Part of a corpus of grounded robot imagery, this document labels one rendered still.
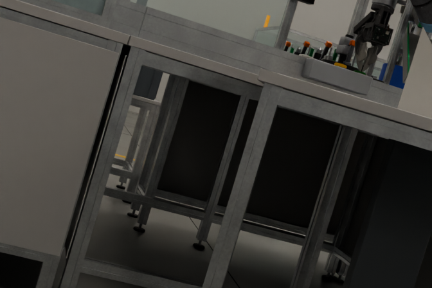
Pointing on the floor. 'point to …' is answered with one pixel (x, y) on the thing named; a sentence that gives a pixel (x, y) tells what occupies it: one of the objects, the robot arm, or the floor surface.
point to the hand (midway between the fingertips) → (360, 67)
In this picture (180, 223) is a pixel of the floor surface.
